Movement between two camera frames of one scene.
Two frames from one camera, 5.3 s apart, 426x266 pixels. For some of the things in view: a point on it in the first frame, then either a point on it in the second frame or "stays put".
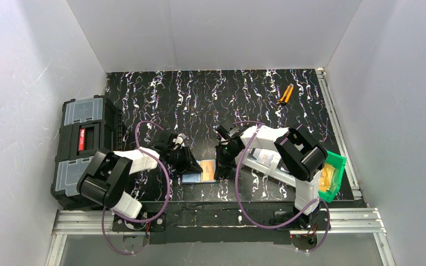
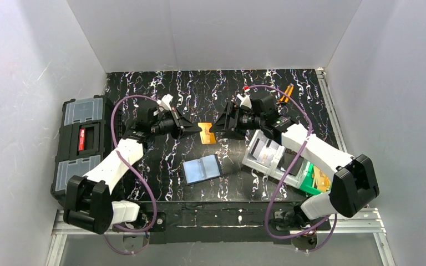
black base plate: [240, 223] stays put
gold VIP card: [207, 167] -> [206, 137]
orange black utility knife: [285, 97] stays put
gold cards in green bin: [326, 178] stays put
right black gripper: [222, 161] -> [232, 117]
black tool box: [89, 125] stays put
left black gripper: [182, 160] -> [177, 121]
